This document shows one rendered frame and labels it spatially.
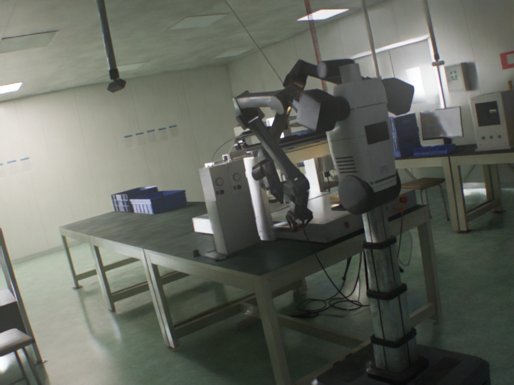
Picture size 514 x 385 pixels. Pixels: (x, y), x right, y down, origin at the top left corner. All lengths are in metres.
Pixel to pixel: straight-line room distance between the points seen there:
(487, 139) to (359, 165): 3.23
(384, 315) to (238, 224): 1.05
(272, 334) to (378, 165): 0.92
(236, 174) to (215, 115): 8.03
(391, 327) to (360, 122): 0.82
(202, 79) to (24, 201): 4.31
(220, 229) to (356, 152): 1.11
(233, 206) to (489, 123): 2.91
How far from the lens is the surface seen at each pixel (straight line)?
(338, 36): 8.44
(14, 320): 4.18
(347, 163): 1.92
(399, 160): 5.42
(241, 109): 2.29
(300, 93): 1.84
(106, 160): 9.77
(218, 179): 2.72
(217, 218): 2.75
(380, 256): 2.02
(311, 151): 3.03
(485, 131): 5.03
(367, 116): 1.91
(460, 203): 5.08
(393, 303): 2.08
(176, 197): 5.24
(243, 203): 2.81
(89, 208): 9.66
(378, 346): 2.20
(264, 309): 2.33
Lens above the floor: 1.39
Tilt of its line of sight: 8 degrees down
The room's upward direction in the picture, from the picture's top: 12 degrees counter-clockwise
